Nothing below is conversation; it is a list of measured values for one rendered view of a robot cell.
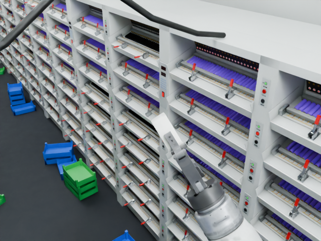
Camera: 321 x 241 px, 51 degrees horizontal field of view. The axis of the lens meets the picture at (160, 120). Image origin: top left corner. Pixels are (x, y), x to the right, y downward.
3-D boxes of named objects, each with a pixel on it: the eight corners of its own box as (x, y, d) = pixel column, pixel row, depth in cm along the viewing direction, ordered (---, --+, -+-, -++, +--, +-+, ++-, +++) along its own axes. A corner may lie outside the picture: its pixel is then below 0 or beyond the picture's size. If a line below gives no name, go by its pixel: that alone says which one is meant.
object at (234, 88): (253, 120, 148) (249, 96, 140) (171, 78, 192) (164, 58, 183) (283, 94, 154) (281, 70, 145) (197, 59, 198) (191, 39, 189)
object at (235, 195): (238, 220, 176) (234, 205, 168) (169, 163, 220) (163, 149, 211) (264, 194, 182) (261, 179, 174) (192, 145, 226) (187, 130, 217)
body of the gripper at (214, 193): (222, 189, 75) (200, 153, 75) (230, 199, 67) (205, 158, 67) (193, 206, 75) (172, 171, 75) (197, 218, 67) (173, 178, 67)
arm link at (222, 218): (248, 222, 67) (232, 196, 66) (208, 245, 67) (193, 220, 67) (238, 208, 76) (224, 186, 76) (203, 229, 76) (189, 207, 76)
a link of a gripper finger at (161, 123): (169, 151, 64) (169, 152, 64) (150, 120, 64) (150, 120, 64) (183, 143, 64) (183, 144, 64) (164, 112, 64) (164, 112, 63)
